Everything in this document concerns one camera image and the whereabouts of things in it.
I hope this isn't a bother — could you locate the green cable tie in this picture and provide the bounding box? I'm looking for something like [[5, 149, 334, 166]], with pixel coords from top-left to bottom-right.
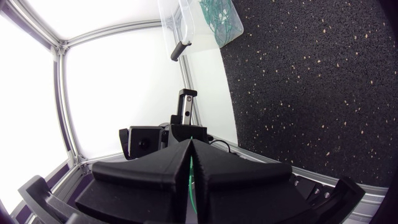
[[187, 136, 198, 215]]

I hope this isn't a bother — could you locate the black speckled mat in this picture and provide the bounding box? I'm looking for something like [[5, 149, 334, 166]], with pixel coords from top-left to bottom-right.
[[219, 0, 398, 188]]

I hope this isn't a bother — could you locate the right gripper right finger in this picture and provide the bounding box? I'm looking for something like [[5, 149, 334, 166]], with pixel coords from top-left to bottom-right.
[[190, 138, 312, 224]]

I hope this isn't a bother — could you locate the black cable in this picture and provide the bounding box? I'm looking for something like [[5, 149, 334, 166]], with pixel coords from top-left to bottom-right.
[[208, 139, 233, 154]]

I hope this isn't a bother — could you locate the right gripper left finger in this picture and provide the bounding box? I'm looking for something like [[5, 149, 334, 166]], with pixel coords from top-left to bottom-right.
[[75, 138, 193, 224]]

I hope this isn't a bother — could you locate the clear plastic bin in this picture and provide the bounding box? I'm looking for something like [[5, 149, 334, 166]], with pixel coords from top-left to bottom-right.
[[157, 0, 245, 62]]

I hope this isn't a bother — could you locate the bundle of green cable ties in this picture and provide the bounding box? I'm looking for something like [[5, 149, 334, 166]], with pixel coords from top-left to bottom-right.
[[198, 0, 241, 47]]

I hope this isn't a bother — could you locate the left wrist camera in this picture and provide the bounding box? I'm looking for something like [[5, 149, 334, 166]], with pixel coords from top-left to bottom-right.
[[127, 125, 164, 159]]

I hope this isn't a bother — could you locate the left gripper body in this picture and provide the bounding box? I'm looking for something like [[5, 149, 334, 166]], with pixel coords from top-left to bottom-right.
[[167, 114, 210, 147]]

